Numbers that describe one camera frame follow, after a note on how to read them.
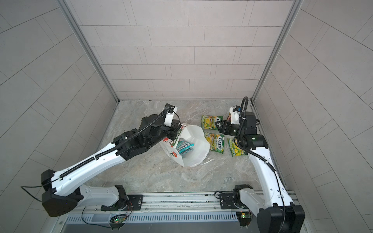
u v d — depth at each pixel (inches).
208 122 39.4
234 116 26.2
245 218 26.8
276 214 14.1
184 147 31.7
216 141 35.8
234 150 34.1
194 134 35.6
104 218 27.3
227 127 25.4
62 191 14.7
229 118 40.2
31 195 16.7
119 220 25.3
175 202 28.4
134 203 27.9
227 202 27.9
